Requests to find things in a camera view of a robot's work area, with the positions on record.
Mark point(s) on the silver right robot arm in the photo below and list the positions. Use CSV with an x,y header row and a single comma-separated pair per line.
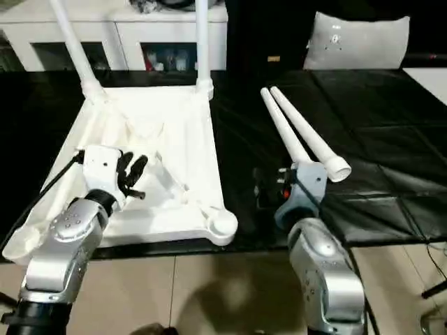
x,y
324,272

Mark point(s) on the black speaker with gold label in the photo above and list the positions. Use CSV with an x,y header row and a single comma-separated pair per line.
x,y
272,31

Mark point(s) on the dark round robot body part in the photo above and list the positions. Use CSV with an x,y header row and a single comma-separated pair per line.
x,y
153,331

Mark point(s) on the white flat panel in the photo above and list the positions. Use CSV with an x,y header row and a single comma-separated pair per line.
x,y
429,80

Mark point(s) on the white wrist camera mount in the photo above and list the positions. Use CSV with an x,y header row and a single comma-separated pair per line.
x,y
101,174
307,185

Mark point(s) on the white sideboard with glass doors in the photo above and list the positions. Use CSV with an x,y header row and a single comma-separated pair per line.
x,y
157,28

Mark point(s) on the white patterned jar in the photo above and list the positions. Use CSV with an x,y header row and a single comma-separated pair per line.
x,y
180,61

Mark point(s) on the black stand leg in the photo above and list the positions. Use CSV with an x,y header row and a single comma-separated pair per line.
x,y
433,289

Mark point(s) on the grey cushion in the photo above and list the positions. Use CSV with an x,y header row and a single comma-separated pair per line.
x,y
366,42

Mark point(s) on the black rod with red dot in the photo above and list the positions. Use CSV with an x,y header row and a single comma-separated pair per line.
x,y
426,57

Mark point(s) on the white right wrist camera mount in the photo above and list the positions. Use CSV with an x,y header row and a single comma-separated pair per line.
x,y
307,185

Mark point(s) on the white plastic table leg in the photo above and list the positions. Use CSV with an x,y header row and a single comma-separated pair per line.
x,y
307,129
75,45
202,42
283,122

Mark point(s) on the black work mat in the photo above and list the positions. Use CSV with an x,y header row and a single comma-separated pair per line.
x,y
384,139

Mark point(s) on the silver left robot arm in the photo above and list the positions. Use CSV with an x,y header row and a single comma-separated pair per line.
x,y
66,223

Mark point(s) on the white plastic table top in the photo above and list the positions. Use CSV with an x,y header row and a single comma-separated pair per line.
x,y
174,122

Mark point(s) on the black metal frame leg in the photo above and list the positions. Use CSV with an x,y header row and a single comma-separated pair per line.
x,y
7,298

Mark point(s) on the grey helmet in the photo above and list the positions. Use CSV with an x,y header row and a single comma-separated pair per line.
x,y
174,3

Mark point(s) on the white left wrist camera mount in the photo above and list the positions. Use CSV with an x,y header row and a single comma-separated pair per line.
x,y
101,174

